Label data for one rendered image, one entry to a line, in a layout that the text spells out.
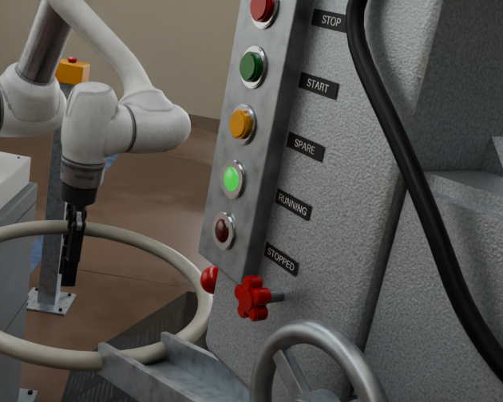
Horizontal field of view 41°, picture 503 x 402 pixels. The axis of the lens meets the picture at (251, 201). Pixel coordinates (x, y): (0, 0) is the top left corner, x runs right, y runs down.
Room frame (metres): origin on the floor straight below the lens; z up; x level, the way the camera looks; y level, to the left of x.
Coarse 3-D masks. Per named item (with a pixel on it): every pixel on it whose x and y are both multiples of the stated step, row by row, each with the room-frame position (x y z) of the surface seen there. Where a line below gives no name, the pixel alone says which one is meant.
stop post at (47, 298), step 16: (64, 64) 2.62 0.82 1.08; (80, 64) 2.67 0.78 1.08; (64, 80) 2.62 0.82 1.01; (80, 80) 2.62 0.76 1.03; (48, 192) 2.64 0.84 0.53; (48, 208) 2.64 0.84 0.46; (64, 208) 2.64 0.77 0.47; (48, 240) 2.64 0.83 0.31; (48, 256) 2.64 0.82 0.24; (48, 272) 2.64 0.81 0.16; (32, 288) 2.76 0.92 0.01; (48, 288) 2.64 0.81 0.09; (32, 304) 2.61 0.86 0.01; (48, 304) 2.64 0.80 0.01; (64, 304) 2.67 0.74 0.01
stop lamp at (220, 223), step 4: (220, 220) 0.58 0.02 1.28; (216, 224) 0.58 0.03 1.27; (220, 224) 0.58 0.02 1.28; (224, 224) 0.58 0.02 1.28; (216, 228) 0.58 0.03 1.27; (220, 228) 0.58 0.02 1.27; (224, 228) 0.58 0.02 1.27; (216, 232) 0.58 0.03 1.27; (220, 232) 0.58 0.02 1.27; (224, 232) 0.57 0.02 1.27; (216, 236) 0.58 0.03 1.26; (220, 236) 0.58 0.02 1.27; (224, 236) 0.57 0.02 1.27; (220, 240) 0.58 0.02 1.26; (224, 240) 0.57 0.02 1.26
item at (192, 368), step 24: (168, 336) 0.96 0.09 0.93; (120, 360) 0.85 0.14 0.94; (168, 360) 0.95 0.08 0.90; (192, 360) 0.90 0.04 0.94; (216, 360) 0.85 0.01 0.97; (120, 384) 0.84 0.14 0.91; (144, 384) 0.79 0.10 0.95; (168, 384) 0.74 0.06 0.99; (192, 384) 0.85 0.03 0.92; (216, 384) 0.84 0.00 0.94; (240, 384) 0.80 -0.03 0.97
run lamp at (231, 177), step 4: (228, 168) 0.58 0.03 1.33; (232, 168) 0.58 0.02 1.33; (228, 172) 0.58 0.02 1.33; (232, 172) 0.58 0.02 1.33; (236, 172) 0.58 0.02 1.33; (224, 176) 0.58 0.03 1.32; (228, 176) 0.58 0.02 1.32; (232, 176) 0.58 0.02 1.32; (236, 176) 0.57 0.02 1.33; (224, 180) 0.58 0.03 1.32; (228, 180) 0.58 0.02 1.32; (232, 180) 0.57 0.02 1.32; (236, 180) 0.57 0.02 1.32; (228, 184) 0.58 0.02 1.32; (232, 184) 0.57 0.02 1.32; (236, 184) 0.57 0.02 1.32; (228, 188) 0.58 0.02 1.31; (232, 188) 0.58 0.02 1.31
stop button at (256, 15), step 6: (252, 0) 0.59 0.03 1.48; (258, 0) 0.58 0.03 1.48; (264, 0) 0.57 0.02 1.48; (270, 0) 0.57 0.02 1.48; (252, 6) 0.58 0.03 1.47; (258, 6) 0.58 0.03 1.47; (264, 6) 0.57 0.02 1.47; (270, 6) 0.57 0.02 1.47; (252, 12) 0.58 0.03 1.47; (258, 12) 0.58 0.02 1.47; (264, 12) 0.57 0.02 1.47; (270, 12) 0.57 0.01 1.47; (258, 18) 0.58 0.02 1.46; (264, 18) 0.57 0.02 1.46
